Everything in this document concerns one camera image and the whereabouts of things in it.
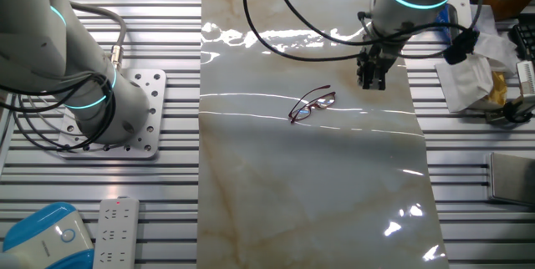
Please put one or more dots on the white power strip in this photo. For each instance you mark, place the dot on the white power strip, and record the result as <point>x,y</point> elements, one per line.
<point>115,235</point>

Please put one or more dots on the dark red framed glasses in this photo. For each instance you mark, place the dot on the dark red framed glasses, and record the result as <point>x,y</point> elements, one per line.
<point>324,102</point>

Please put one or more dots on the blue white control pendant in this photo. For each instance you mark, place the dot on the blue white control pendant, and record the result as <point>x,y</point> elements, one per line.
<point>42,240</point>

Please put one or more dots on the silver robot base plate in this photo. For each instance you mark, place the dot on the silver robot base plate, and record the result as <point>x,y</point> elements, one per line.
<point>152,106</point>

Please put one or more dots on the marble pattern mat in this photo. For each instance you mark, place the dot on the marble pattern mat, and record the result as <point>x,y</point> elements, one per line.
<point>313,198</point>

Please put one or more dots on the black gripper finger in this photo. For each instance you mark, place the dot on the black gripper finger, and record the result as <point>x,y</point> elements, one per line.
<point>364,76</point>
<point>380,77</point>

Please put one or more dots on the black keyboard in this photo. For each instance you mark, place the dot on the black keyboard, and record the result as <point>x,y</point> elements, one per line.
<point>526,37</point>

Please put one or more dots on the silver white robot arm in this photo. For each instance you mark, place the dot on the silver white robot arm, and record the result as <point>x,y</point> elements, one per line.
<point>42,31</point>

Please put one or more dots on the grey flat metal box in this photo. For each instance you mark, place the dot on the grey flat metal box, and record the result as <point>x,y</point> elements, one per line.
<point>514,179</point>

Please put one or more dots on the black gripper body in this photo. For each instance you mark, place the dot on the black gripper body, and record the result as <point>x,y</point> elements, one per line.
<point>376,57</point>

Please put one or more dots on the yellow crumpled wrapper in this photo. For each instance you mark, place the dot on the yellow crumpled wrapper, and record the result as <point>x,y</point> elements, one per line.
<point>498,89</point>

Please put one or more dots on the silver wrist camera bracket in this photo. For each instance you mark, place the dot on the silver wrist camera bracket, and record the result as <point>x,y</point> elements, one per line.
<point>462,8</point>

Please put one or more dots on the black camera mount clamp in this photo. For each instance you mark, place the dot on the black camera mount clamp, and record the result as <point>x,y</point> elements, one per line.
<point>510,112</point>

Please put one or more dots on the crumpled white tissue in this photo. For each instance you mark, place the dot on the crumpled white tissue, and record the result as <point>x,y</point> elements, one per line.
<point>464,81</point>

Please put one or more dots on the silver finned camera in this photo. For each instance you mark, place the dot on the silver finned camera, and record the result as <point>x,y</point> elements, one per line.
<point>527,81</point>

